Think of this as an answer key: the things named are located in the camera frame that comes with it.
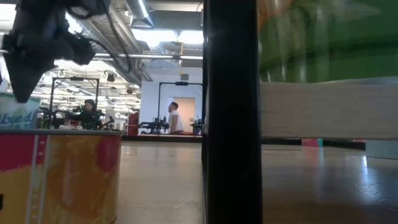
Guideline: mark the smooth silver air duct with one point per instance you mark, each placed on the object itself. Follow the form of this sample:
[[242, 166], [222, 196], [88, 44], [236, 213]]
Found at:
[[140, 11]]

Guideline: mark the red cabinet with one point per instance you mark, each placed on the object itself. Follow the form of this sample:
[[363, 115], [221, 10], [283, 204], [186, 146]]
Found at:
[[133, 124]]

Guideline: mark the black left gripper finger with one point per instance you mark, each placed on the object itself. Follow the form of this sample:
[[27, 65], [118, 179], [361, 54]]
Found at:
[[25, 81]]

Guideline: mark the black background robot arm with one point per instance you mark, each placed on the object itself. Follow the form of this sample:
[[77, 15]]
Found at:
[[154, 126]]

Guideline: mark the black hanging spotlight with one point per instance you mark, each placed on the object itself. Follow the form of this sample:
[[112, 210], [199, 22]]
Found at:
[[129, 91], [110, 77]]

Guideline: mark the small grey wall box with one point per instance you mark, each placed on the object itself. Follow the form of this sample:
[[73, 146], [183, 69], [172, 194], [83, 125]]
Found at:
[[184, 77]]

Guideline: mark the person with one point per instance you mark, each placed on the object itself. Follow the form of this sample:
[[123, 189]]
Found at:
[[175, 119], [88, 116]]

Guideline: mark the short pink yellow orange can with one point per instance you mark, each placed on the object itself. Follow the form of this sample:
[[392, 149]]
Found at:
[[62, 180]]

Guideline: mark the green labelled can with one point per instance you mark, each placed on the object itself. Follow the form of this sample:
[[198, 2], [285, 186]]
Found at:
[[335, 46]]

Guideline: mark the bright ceiling light panel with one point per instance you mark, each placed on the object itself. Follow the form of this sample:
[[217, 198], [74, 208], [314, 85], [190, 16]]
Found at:
[[161, 35]]

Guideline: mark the ribbed silver air duct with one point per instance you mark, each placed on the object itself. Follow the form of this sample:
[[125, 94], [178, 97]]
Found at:
[[135, 74]]

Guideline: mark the orange door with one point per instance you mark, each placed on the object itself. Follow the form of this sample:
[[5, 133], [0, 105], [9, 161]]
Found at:
[[189, 112]]

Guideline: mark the long silver ceiling pipe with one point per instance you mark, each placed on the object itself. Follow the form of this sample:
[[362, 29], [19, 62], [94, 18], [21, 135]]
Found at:
[[149, 56]]

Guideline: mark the black aluminium rig frame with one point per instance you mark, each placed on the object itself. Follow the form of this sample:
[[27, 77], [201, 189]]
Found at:
[[146, 138]]

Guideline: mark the black background station frame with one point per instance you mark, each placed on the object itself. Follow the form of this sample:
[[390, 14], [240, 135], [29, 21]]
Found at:
[[182, 83], [76, 78]]

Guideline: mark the pink and teal can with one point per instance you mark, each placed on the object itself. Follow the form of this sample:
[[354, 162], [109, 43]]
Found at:
[[311, 142]]

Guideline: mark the white teal Mixed label can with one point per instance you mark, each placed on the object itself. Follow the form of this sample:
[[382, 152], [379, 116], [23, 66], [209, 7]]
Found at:
[[18, 119]]

